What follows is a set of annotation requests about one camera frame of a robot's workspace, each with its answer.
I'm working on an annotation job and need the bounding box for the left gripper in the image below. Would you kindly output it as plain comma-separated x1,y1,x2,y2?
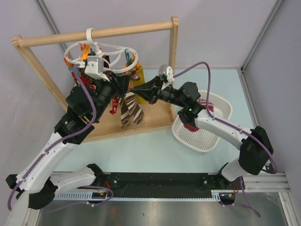
90,70,131,121

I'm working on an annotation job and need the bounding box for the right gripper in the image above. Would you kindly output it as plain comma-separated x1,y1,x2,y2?
131,76,186,107

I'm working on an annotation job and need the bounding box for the red patterned sock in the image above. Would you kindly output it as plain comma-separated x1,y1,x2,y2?
80,74,91,86
109,97,119,115

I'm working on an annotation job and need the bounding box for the brown white striped sock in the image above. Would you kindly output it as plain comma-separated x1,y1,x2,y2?
126,92,144,124

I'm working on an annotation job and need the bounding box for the white plastic clip hanger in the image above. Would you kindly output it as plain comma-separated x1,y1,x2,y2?
64,28,137,74

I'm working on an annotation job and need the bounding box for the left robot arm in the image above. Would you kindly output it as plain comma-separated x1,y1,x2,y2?
6,71,132,210

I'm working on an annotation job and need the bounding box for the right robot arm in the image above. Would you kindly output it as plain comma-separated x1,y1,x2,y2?
130,76,277,189

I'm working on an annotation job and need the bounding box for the mustard yellow sock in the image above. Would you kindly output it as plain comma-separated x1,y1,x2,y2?
131,66,146,105

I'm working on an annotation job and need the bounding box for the teal peg far side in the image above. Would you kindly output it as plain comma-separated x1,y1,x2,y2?
124,48,132,64

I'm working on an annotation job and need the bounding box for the wooden clothes rack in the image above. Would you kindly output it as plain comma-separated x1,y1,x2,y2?
11,16,179,142

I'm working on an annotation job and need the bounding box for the yellow-orange peg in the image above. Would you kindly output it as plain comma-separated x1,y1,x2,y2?
81,45,90,61

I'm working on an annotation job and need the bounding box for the orange peg on loop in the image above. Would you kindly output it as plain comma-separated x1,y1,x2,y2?
79,43,86,51

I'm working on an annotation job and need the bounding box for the orange clothes peg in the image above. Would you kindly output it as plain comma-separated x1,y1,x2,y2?
64,54,73,67

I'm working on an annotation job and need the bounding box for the tan maroon sock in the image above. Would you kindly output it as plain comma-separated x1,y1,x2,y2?
184,124,199,132

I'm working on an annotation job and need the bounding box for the white perforated plastic basket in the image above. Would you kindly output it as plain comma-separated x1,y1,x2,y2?
172,92,233,152

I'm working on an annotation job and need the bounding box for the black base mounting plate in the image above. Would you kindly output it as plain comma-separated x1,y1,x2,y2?
77,171,245,204

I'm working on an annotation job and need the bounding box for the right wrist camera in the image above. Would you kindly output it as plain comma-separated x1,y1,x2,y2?
158,64,174,84

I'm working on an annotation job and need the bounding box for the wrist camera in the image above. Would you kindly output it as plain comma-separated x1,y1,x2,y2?
158,64,174,84
77,56,110,81

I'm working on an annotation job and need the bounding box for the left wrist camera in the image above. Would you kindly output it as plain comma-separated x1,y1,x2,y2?
77,56,110,81

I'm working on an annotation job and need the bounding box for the white slotted cable duct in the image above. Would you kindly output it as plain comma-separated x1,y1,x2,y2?
54,190,221,202

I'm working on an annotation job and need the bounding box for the aluminium frame rail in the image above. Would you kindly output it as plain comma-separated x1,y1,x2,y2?
243,173,290,192

